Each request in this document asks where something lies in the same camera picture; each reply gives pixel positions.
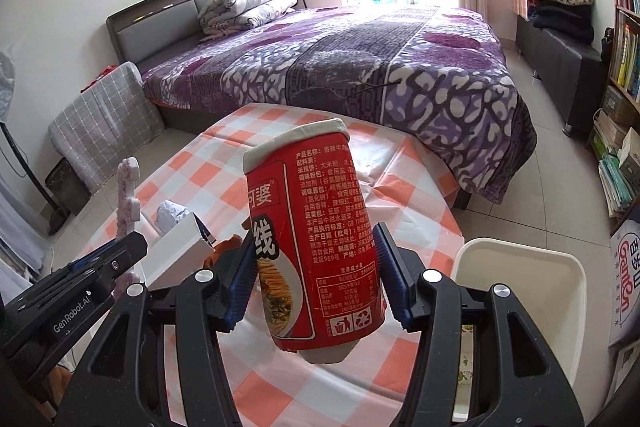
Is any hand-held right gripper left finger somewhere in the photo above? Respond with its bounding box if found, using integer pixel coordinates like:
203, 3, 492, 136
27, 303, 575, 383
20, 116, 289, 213
52, 232, 261, 427

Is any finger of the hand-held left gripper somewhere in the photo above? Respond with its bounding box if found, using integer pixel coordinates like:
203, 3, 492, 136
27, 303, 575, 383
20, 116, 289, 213
65, 252, 115, 277
85, 231, 149, 295

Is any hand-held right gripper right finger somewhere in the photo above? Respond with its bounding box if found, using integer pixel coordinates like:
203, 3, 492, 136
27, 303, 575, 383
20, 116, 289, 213
372, 222, 586, 427

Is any orange snack wrapper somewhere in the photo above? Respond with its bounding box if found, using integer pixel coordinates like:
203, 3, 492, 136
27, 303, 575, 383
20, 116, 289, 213
202, 234, 246, 269

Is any white cardboard box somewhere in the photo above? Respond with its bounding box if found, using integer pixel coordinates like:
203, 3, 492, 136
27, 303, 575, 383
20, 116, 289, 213
145, 212, 219, 290

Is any pink foam piece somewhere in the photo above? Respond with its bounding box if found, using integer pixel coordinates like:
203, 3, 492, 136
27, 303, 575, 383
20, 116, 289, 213
112, 157, 144, 308

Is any white paper ball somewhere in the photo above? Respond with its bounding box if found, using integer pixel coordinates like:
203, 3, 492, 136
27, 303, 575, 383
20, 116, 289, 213
156, 201, 192, 234

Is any red instant noodle cup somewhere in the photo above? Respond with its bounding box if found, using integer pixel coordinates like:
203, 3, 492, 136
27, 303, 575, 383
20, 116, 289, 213
242, 118, 388, 365

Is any white plastic bin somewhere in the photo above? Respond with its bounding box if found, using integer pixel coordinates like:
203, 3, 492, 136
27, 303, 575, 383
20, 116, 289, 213
450, 238, 587, 425

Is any white sheer curtain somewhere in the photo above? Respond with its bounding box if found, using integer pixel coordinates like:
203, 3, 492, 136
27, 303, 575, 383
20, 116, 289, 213
0, 177, 51, 280

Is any small black waste bin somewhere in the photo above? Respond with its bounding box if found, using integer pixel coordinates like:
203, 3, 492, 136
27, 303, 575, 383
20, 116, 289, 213
45, 157, 92, 217

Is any orange checked tablecloth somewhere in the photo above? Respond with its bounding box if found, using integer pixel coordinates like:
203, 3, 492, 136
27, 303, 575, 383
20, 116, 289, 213
47, 103, 466, 427

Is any grey checked cloth cover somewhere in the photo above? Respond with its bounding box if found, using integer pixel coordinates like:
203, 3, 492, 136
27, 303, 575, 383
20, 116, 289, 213
48, 62, 166, 195

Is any red cloth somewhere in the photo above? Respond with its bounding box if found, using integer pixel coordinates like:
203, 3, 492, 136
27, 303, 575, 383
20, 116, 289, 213
81, 64, 119, 94

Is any standing fan with plastic cover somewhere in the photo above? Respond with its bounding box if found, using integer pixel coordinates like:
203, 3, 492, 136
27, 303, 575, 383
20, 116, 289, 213
0, 51, 68, 236

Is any purple patterned bedspread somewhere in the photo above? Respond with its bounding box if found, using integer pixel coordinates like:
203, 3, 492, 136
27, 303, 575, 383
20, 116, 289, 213
141, 4, 538, 206

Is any white printed bag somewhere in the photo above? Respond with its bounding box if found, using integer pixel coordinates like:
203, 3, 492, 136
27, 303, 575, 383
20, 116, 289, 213
607, 219, 640, 349

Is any dark bed headboard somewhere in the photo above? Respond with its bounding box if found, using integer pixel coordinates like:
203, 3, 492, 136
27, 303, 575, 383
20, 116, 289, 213
106, 0, 253, 74

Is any tissue box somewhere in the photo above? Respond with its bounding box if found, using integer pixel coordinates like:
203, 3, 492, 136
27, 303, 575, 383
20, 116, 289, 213
619, 146, 640, 186

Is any black bench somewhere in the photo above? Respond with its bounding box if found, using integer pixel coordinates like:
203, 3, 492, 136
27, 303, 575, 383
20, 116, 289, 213
515, 14, 604, 138

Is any folded patterned quilt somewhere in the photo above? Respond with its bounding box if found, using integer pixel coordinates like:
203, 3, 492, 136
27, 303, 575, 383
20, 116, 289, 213
199, 0, 297, 42

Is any bookshelf with books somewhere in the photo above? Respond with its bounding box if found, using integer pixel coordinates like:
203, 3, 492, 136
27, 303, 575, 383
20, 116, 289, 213
590, 0, 640, 219

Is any pile of folded clothes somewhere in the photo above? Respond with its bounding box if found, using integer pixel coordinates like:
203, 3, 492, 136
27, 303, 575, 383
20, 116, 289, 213
522, 0, 597, 44

